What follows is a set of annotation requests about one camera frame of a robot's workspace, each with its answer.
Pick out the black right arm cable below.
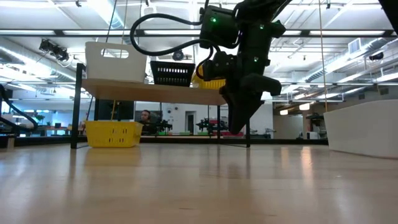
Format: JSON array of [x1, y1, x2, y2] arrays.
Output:
[[129, 12, 222, 81]]

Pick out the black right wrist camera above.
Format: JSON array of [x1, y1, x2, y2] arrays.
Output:
[[201, 51, 239, 82]]

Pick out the wooden shelf with black legs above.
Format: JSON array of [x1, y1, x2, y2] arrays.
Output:
[[70, 63, 251, 149]]

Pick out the black ceiling spotlight cluster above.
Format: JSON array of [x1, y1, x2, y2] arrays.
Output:
[[39, 39, 70, 62]]

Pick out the yellow hanging cord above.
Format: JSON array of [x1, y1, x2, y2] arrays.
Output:
[[317, 0, 329, 113]]

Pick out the thin black hanging cable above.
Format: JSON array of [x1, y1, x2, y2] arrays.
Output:
[[103, 0, 118, 44]]

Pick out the black monitor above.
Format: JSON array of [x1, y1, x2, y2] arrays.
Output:
[[98, 99, 136, 121]]

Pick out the black diagonal frame strut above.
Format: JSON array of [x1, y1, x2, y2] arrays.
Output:
[[377, 0, 398, 29]]

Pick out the yellow slotted plastic basket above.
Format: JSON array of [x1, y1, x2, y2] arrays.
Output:
[[191, 65, 227, 90], [84, 120, 144, 148]]

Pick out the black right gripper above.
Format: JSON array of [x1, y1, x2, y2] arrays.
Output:
[[219, 58, 282, 135]]

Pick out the black slotted plastic basket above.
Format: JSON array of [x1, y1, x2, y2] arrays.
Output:
[[150, 64, 195, 87]]

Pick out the black cable hose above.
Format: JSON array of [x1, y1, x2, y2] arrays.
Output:
[[0, 83, 39, 138]]

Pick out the dark grey door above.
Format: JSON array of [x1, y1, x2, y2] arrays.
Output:
[[185, 111, 196, 135]]

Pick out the black aluminium table frame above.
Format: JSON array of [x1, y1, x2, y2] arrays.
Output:
[[0, 133, 330, 151]]

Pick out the white plastic bin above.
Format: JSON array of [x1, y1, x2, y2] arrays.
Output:
[[323, 99, 398, 159], [85, 41, 148, 83]]

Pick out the person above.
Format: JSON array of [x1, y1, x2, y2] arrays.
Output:
[[136, 109, 158, 136]]

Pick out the white ceiling vent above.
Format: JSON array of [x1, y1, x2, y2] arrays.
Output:
[[348, 37, 362, 55]]

